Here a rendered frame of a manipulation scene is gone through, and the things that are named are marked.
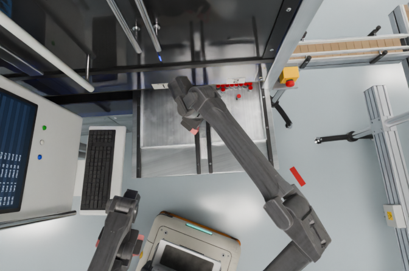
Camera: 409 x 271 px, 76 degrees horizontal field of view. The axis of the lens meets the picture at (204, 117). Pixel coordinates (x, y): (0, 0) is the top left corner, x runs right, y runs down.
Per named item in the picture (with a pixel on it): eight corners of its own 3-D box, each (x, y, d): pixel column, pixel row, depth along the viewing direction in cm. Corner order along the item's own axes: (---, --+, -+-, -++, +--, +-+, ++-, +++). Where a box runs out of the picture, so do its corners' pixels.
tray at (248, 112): (207, 78, 135) (207, 76, 131) (257, 75, 134) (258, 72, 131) (211, 144, 126) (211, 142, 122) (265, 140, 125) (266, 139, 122)
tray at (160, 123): (142, 83, 135) (140, 80, 132) (192, 80, 135) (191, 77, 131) (142, 148, 127) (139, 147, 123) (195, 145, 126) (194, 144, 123)
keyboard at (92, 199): (90, 130, 138) (87, 129, 135) (115, 130, 137) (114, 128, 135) (81, 210, 127) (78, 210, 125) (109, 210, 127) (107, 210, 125)
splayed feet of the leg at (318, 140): (313, 136, 213) (319, 133, 199) (375, 132, 212) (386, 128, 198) (314, 145, 211) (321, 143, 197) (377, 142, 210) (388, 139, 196)
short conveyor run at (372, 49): (268, 75, 138) (274, 61, 123) (265, 49, 142) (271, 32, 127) (398, 66, 136) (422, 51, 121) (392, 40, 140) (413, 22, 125)
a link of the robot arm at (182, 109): (180, 120, 77) (196, 110, 76) (170, 100, 79) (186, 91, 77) (188, 122, 83) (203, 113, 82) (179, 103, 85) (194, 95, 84)
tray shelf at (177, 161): (133, 85, 137) (132, 84, 135) (266, 76, 136) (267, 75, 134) (132, 178, 125) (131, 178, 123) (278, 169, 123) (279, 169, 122)
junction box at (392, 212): (382, 204, 155) (392, 205, 147) (391, 203, 155) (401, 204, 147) (387, 225, 152) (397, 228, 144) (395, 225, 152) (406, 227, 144)
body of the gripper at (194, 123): (183, 119, 91) (174, 116, 84) (200, 95, 90) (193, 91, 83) (196, 130, 89) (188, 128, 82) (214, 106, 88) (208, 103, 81)
